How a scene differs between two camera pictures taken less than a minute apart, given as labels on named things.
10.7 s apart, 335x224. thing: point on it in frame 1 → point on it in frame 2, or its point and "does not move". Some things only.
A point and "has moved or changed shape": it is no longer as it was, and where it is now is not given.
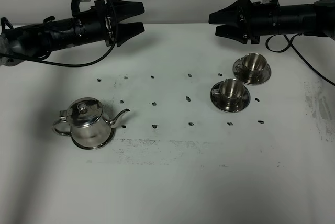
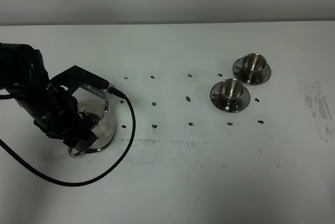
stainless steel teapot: x=89 y=125 has moved or changed shape
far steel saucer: x=240 y=73 does not move
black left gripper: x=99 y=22 → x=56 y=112
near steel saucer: x=219 y=101 does not move
